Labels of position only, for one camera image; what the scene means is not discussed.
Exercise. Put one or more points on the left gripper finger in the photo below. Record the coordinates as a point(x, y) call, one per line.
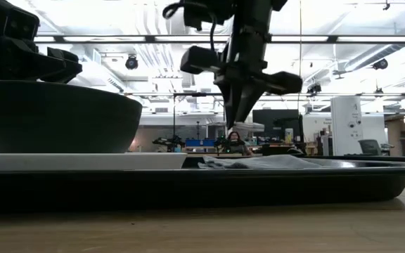
point(63, 72)
point(63, 55)

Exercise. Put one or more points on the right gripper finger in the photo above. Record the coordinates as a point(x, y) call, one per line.
point(251, 98)
point(232, 102)

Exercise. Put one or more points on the black round bowl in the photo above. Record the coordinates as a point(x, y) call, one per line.
point(55, 119)

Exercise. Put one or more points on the grey cloth napkin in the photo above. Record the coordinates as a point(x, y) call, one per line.
point(265, 162)

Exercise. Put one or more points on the white round plate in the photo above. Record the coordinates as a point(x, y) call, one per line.
point(83, 161)

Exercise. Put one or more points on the background black robot arm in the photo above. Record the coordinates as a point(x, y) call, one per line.
point(169, 142)
point(220, 142)

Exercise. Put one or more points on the black plastic serving tray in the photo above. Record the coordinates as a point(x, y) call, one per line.
point(223, 189)

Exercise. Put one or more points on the black monitor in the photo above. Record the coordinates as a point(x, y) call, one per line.
point(280, 121)

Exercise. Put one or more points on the person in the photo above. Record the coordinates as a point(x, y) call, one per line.
point(237, 144)

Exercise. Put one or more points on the blue storage bin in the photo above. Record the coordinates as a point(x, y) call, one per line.
point(199, 142)

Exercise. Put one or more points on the yellow bottle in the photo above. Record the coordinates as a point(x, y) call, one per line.
point(289, 136)

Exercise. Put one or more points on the black ceiling spotlight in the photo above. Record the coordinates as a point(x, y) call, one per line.
point(380, 64)
point(131, 63)
point(314, 89)

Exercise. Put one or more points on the black overhead light bar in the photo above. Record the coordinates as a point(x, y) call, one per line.
point(149, 39)

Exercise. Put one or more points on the black metal frame stand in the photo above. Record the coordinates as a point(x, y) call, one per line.
point(199, 94)

